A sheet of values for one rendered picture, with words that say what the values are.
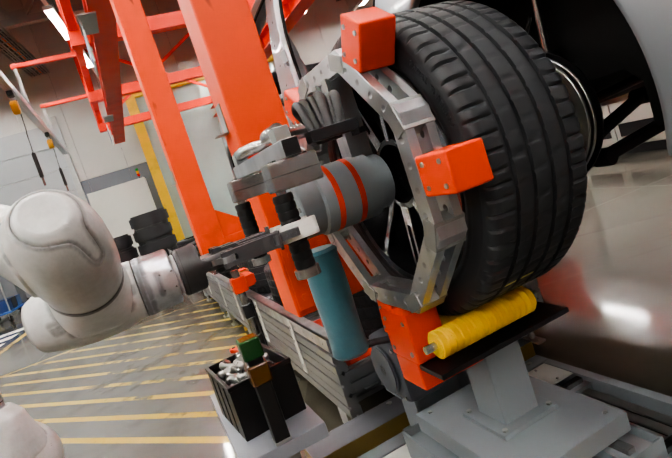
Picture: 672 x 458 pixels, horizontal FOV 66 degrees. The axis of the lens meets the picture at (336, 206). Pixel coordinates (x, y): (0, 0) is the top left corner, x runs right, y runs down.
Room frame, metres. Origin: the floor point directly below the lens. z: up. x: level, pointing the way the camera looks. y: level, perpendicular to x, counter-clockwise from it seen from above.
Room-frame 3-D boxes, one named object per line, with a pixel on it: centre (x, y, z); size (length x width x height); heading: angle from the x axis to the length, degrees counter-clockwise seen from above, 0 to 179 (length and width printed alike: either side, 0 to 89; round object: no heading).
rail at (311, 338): (2.77, 0.57, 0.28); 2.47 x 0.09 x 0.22; 21
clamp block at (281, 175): (0.89, 0.05, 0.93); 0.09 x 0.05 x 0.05; 111
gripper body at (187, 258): (0.82, 0.23, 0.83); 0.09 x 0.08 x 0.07; 111
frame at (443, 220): (1.12, -0.08, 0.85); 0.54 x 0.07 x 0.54; 21
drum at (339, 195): (1.09, -0.01, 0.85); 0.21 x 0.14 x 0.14; 111
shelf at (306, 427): (1.14, 0.31, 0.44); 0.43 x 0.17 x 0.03; 21
